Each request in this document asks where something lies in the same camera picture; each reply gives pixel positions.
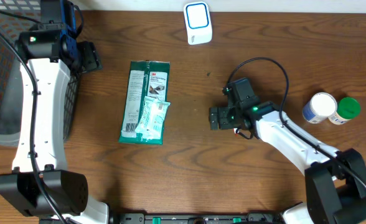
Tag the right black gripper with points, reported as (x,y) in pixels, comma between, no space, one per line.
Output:
(223,122)

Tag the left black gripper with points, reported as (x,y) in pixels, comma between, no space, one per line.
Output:
(91,60)

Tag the green 3M gloves package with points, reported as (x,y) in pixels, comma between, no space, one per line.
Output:
(146,78)

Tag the mint green wipes pack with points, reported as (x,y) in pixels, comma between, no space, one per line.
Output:
(151,122)

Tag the white cylindrical container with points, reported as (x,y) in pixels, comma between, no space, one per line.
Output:
(321,106)

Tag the green-lid seasoning jar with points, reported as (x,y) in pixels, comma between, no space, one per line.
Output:
(348,108)

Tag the red snack sachet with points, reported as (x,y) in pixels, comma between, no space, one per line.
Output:
(236,131)

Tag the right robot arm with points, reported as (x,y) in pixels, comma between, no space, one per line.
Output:
(335,180)

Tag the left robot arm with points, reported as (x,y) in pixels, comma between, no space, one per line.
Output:
(40,183)

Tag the white barcode scanner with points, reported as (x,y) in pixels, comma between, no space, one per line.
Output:
(198,23)

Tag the grey plastic mesh basket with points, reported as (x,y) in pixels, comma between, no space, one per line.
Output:
(15,17)

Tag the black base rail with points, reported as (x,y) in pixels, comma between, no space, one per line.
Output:
(253,217)

